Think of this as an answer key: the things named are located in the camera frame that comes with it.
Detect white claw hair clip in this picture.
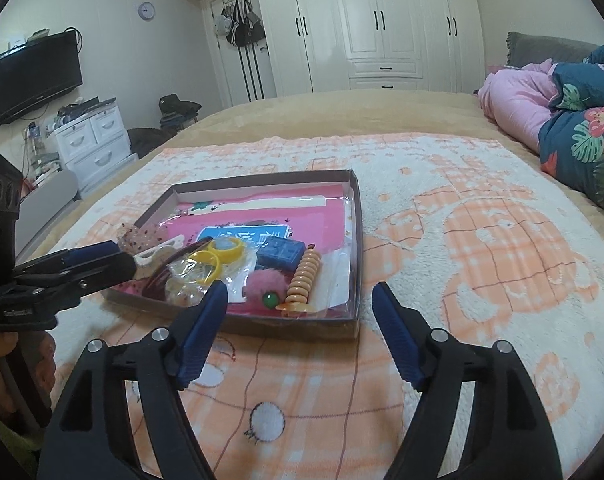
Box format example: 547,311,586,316
134,245,178,266

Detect yellow rings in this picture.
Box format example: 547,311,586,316
165,236,259,286

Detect peach spiral hair clip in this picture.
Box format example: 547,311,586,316
276,244,322,314

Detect clear plastic packet white item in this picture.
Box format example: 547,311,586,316
310,249,351,312

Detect dark red hair clip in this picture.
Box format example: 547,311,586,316
140,236,212,301

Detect pearl ball hair tie bag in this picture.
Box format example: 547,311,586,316
164,278,204,308

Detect grey white bench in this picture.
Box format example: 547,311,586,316
16,170,78,262

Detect white drawer cabinet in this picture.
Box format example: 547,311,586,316
46,99,138,198

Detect pile of dark clothes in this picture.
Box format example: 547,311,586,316
159,93,201,129

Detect blue small box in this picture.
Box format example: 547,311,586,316
255,236,306,273

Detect pink-lined shallow cardboard box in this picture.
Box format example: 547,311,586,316
104,170,363,341

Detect white door with hanging bags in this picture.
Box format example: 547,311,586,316
201,0,276,108

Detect blue floral quilt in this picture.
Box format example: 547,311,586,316
538,45,604,210

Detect tan bed cover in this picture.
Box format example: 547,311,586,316
16,89,604,241

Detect pink quilt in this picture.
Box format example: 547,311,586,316
478,58,558,153

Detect white glossy wardrobe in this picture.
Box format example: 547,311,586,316
259,0,485,96

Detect grey pillow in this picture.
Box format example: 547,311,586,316
506,32,598,67

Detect pink pompom hair tie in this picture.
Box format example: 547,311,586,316
243,266,289,310

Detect wall-mounted black television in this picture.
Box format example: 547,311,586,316
0,28,83,126

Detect round wall clock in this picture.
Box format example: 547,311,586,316
137,1,156,22

